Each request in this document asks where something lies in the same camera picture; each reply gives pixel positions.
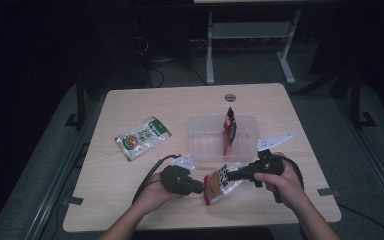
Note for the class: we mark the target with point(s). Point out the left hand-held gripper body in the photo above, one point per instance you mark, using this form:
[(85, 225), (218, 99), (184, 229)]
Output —
[(176, 178)]

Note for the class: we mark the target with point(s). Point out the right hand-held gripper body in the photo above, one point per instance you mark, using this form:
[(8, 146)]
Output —
[(270, 165)]

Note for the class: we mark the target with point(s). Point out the red white snack packet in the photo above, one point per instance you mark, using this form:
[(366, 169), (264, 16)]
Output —
[(218, 186)]

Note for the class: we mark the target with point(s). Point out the clear plastic container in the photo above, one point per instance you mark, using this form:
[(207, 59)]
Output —
[(206, 140)]

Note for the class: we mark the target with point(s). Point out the person's right hand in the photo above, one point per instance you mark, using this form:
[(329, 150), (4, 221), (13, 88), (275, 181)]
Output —
[(286, 188)]

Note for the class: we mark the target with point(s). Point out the person's left hand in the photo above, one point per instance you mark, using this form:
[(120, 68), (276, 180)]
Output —
[(155, 198)]

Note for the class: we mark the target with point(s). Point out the person's dark clothing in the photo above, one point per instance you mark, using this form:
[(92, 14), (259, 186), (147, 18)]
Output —
[(206, 234)]

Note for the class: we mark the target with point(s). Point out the green white snack packet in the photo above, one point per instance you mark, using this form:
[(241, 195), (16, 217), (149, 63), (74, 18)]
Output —
[(143, 137)]

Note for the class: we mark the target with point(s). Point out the grey tape piece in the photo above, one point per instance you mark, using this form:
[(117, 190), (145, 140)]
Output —
[(73, 200), (328, 192)]

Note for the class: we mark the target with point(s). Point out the grey round table grommet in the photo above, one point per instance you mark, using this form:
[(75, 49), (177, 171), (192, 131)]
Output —
[(230, 97)]

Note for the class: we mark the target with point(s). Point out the black metal stand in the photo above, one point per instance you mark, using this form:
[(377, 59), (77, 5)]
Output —
[(80, 106), (356, 100)]

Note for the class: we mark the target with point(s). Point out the white metal stand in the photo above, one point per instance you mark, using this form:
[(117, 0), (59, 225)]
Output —
[(250, 30)]

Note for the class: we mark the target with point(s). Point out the aluminium floor rail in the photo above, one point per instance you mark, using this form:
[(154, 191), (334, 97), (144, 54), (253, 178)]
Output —
[(373, 160), (60, 173)]

